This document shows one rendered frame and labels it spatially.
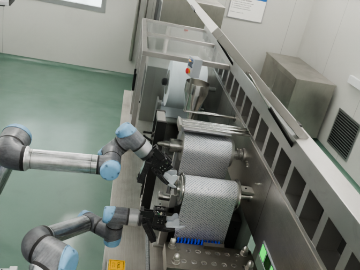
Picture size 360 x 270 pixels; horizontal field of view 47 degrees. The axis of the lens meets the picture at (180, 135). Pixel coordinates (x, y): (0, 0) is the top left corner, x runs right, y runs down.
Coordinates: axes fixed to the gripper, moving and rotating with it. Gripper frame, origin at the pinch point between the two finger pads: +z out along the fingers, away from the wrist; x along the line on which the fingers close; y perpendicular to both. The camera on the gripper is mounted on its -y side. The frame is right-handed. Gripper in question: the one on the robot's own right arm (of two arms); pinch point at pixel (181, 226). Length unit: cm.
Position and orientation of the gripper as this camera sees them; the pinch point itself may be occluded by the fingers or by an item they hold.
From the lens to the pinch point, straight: 188.1
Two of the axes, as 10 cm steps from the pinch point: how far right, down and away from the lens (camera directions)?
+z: 9.8, 1.4, 1.6
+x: -0.8, -4.3, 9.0
